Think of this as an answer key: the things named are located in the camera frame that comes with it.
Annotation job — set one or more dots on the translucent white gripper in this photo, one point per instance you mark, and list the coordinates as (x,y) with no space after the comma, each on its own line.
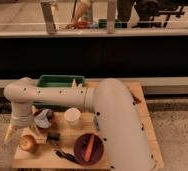
(19,122)

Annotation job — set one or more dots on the yellow red apple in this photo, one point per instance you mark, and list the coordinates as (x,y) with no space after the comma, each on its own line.
(27,143)

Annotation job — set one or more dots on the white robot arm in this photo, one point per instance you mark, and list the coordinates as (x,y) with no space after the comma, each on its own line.
(126,143)

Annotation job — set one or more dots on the white paper cup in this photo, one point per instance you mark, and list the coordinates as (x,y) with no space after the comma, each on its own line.
(72,116)

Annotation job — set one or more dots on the blue plastic cup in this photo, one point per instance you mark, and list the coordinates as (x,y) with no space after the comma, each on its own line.
(96,124)

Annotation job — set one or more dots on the wooden table board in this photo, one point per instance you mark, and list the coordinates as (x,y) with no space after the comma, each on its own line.
(45,157)

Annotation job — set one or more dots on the green plastic bin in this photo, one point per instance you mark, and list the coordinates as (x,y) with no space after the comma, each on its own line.
(60,80)

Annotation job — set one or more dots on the dark red bowl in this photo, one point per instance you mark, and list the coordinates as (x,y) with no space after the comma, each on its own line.
(80,148)

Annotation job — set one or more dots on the orange carrot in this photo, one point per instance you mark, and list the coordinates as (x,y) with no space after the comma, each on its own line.
(89,148)

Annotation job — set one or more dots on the red object in background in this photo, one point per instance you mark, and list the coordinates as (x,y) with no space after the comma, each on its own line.
(81,25)

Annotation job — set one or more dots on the green box in background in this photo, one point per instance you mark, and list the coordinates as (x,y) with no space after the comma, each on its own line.
(104,23)

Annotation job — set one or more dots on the black machine in background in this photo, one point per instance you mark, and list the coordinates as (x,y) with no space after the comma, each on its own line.
(148,10)

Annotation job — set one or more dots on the black handled utensil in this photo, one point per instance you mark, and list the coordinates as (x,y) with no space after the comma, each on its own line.
(61,153)

